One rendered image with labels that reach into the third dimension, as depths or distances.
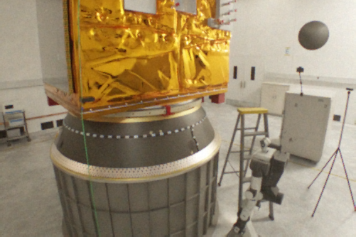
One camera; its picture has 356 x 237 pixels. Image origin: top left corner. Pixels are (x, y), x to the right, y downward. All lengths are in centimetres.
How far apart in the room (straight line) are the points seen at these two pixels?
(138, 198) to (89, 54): 132
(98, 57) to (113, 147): 83
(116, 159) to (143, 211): 57
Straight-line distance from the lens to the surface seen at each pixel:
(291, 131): 505
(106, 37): 163
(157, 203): 209
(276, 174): 194
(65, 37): 164
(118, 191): 200
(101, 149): 198
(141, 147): 189
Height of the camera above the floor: 217
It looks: 12 degrees down
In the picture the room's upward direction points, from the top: straight up
